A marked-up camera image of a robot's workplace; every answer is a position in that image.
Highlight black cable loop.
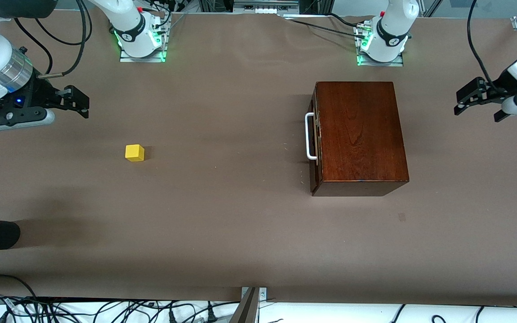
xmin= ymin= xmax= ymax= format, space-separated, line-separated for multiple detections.
xmin=0 ymin=275 xmax=38 ymax=300

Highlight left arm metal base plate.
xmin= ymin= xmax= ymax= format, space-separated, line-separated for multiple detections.
xmin=356 ymin=22 xmax=405 ymax=67

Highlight grey network switch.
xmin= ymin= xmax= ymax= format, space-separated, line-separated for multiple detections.
xmin=234 ymin=0 xmax=299 ymax=14

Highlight brown paper table cover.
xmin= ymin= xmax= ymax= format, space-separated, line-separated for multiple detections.
xmin=0 ymin=9 xmax=517 ymax=308

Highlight black base cable bundle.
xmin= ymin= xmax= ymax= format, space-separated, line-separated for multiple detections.
xmin=144 ymin=0 xmax=183 ymax=32

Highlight wooden drawer with metal handle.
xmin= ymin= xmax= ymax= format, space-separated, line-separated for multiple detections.
xmin=305 ymin=85 xmax=322 ymax=194

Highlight dark brown wooden cabinet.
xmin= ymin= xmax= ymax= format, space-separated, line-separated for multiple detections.
xmin=312 ymin=81 xmax=410 ymax=197

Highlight aluminium bracket plate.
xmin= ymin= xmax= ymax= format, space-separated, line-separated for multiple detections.
xmin=241 ymin=287 xmax=267 ymax=302

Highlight black base power cable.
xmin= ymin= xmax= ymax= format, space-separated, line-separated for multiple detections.
xmin=281 ymin=13 xmax=371 ymax=41

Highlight tangled black cables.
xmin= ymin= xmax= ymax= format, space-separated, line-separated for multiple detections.
xmin=0 ymin=294 xmax=241 ymax=323

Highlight grey metal strut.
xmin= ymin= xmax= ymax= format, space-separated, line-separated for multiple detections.
xmin=229 ymin=287 xmax=260 ymax=323

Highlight yellow block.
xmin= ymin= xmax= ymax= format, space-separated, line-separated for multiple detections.
xmin=125 ymin=144 xmax=145 ymax=162

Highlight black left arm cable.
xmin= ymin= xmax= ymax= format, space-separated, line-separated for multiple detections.
xmin=467 ymin=0 xmax=497 ymax=88

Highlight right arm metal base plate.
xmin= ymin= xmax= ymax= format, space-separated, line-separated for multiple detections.
xmin=119 ymin=18 xmax=168 ymax=63

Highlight black frame post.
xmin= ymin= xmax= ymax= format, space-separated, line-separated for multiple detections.
xmin=299 ymin=0 xmax=334 ymax=15

